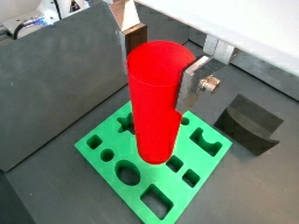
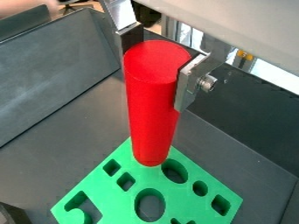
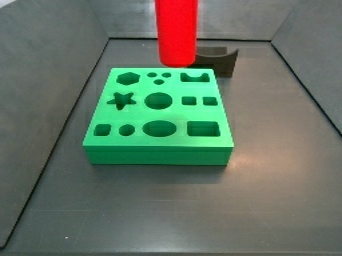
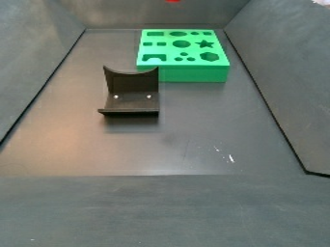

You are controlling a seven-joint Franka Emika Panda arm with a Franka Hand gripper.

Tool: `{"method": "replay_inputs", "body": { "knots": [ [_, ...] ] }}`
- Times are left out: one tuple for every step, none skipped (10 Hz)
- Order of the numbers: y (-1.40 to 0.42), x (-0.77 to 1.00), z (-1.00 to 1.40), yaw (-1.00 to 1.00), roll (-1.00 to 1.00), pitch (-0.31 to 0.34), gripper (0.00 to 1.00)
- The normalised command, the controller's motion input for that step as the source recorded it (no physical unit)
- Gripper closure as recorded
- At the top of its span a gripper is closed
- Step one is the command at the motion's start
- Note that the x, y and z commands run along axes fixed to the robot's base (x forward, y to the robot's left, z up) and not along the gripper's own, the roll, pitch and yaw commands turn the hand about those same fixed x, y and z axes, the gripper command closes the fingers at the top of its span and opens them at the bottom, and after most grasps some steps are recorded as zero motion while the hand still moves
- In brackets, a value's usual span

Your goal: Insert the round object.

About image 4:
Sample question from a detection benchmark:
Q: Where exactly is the green shape sorter block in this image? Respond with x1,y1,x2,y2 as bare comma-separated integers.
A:
136,29,230,82

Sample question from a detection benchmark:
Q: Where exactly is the black curved holder bracket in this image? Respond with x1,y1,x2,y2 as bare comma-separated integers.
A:
98,67,160,116

